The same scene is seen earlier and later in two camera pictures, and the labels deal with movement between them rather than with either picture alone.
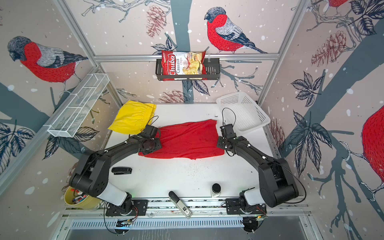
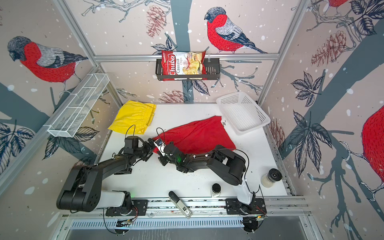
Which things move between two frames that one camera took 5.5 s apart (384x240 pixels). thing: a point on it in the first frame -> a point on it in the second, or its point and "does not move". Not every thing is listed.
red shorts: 188,139 does not move
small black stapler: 121,170 does not move
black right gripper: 219,141 -> 162,161
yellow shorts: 133,117 does not move
